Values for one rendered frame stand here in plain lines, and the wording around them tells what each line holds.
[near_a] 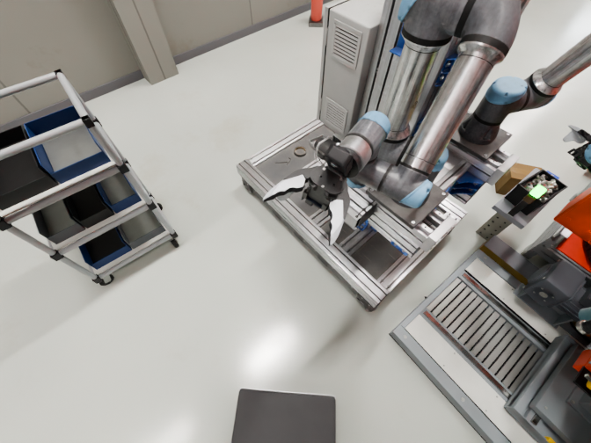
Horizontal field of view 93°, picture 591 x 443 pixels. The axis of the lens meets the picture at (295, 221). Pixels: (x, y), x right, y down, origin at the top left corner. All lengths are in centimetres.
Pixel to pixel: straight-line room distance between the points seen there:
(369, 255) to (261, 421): 95
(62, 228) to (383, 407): 178
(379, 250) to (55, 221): 167
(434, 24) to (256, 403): 134
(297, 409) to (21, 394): 144
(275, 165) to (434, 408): 165
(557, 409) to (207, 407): 157
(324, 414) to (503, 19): 130
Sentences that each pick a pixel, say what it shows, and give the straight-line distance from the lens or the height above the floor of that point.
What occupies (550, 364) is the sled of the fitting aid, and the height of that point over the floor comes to 15.
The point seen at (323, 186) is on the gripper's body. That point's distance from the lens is 54.
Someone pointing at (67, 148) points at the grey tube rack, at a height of 79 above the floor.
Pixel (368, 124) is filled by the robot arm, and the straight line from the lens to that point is 67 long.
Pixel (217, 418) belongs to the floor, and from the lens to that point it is 171.
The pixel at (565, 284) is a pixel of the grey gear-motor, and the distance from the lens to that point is 183.
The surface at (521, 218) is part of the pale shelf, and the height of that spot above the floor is 45.
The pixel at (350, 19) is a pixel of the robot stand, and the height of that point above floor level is 123.
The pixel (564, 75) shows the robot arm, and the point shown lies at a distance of 143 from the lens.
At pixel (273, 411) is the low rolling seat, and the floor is 34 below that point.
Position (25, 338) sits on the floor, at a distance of 226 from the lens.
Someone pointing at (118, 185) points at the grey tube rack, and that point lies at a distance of 177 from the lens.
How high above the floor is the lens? 167
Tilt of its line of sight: 58 degrees down
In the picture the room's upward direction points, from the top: straight up
